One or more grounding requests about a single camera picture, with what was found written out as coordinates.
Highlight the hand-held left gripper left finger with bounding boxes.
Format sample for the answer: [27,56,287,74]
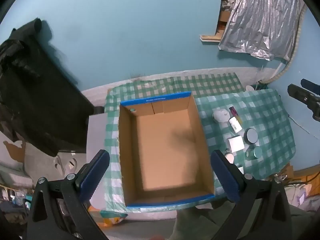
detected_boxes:
[26,149,110,240]

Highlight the purple and gold lighter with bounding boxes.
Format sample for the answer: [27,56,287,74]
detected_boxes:
[229,106,242,125]

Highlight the yellow printed bag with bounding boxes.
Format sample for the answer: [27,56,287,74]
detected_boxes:
[89,204,128,228]

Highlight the cardboard box with blue rim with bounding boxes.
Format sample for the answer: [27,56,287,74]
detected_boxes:
[118,92,216,208]

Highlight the green metallic cylinder tin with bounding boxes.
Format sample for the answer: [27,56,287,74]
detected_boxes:
[245,147,263,160]

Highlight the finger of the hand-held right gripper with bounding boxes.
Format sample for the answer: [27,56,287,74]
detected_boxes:
[301,78,320,93]
[287,84,320,122]

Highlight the small white bottle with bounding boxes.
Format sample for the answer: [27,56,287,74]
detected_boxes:
[228,117,243,133]

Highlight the wooden plank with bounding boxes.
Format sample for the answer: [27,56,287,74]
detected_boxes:
[199,34,223,43]

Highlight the white crumpled round pouch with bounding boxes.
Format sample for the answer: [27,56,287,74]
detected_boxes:
[212,109,231,123]

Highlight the thick beige rope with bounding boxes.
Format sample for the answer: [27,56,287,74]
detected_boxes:
[260,5,307,83]

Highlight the green checked plastic tablecloth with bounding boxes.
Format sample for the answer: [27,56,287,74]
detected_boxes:
[194,89,297,198]

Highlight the person's olive clothing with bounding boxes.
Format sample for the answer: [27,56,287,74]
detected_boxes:
[172,199,320,240]

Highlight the black plastic bag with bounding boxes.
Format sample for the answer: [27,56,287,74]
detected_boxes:
[0,18,101,157]

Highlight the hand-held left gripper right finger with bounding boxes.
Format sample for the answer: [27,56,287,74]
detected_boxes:
[210,150,293,240]

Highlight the round black and grey disc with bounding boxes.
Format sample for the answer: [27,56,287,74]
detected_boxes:
[243,128,259,144]

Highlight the green checked cloth tablecloth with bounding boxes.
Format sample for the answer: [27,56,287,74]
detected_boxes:
[104,73,247,214]

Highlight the silver foil sheet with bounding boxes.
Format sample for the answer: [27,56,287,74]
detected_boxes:
[218,0,307,62]

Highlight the white square box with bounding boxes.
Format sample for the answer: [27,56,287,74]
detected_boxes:
[227,135,245,153]

